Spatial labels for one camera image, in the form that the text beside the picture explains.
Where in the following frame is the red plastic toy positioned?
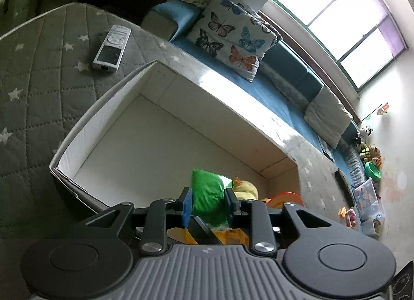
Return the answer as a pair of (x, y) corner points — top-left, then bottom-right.
(261, 191), (305, 214)

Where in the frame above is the green soft toy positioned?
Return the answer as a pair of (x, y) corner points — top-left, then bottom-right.
(190, 168), (234, 227)

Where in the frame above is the green plastic bowl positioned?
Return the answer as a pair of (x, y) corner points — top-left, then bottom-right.
(364, 161), (383, 181)

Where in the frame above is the clear plastic storage bin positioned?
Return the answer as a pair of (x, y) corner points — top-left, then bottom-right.
(354, 178), (384, 223)

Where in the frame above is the white remote control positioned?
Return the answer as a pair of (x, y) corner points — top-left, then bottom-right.
(92, 25), (132, 71)

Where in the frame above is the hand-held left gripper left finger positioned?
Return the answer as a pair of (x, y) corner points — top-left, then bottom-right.
(77, 187), (194, 257)

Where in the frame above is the blue sofa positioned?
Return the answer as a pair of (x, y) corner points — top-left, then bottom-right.
(141, 0), (386, 234)

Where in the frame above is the butterfly print pillow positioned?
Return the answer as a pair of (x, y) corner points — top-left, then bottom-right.
(187, 0), (283, 83)
(220, 0), (283, 43)

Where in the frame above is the pile of plush toys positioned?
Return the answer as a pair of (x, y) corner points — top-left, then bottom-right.
(357, 142), (383, 164)

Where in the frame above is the purple window blind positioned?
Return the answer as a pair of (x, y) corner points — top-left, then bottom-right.
(378, 16), (405, 58)

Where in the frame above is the pink ring toy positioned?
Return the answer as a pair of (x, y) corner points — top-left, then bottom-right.
(345, 208), (358, 228)

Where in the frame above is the yellow plush duck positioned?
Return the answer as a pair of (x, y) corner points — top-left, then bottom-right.
(233, 177), (260, 201)

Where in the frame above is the small clear plastic box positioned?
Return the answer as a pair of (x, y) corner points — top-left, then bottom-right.
(360, 217), (381, 238)

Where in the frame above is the window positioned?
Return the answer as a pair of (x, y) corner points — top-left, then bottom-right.
(258, 0), (407, 92)

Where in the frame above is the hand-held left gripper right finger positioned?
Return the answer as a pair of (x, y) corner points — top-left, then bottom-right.
(224, 187), (344, 257)

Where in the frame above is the grey fabric storage box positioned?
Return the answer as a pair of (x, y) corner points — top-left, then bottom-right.
(48, 60), (302, 221)

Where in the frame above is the orange wall ornament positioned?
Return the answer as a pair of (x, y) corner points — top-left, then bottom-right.
(360, 102), (390, 123)

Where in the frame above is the small yellow toy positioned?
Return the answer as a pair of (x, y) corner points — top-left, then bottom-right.
(167, 226), (198, 245)

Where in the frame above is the grey sofa cushion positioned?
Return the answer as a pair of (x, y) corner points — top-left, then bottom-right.
(304, 86), (353, 149)

